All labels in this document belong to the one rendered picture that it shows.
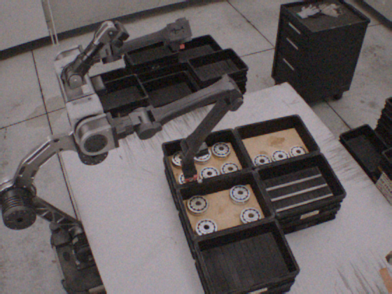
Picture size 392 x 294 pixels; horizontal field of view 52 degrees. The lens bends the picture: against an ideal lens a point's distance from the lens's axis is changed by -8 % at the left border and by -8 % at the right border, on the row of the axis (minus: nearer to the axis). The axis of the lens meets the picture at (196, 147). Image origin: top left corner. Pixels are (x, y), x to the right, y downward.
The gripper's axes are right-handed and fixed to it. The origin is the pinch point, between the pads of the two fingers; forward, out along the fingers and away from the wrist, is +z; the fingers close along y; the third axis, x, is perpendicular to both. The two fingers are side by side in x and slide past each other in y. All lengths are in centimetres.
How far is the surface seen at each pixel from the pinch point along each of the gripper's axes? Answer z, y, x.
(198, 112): 16, 62, -21
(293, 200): 6, -24, -48
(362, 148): 64, 39, -143
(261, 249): 6, -46, -23
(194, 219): 4.7, -21.8, 3.0
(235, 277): 6, -57, -7
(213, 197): 4.7, -11.8, -8.9
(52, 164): 81, 107, 92
